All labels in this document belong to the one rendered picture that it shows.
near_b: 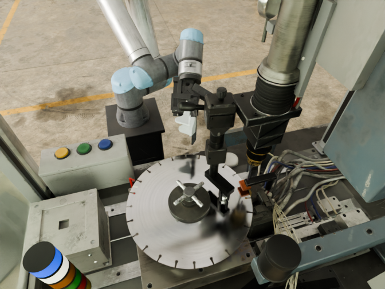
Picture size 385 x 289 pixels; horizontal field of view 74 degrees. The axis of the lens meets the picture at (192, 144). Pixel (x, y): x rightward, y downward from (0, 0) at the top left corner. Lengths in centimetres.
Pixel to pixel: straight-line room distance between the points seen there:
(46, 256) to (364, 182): 48
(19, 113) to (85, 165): 201
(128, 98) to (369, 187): 90
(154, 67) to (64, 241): 56
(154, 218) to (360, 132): 48
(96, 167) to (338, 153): 71
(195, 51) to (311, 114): 191
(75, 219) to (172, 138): 148
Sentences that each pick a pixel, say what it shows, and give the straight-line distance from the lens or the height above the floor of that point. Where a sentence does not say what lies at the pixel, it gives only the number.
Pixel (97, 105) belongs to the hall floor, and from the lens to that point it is 264.
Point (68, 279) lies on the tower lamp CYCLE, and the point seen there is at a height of 108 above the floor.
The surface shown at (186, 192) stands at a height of 100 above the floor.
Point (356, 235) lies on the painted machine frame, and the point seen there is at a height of 105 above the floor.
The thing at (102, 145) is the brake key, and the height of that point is 91.
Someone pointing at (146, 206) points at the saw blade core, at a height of 95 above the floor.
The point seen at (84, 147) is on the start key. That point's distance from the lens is 94.
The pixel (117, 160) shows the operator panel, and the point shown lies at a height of 88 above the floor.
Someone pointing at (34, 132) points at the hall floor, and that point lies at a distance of 259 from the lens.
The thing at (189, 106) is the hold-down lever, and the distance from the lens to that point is 53.
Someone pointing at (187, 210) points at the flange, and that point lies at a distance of 67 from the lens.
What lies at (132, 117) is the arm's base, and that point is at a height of 80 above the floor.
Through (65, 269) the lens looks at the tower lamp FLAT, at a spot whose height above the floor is 111.
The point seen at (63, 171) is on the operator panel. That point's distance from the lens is 92.
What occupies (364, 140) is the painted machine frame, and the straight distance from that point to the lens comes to 43.
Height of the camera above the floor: 155
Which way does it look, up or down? 47 degrees down
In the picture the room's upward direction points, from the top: straight up
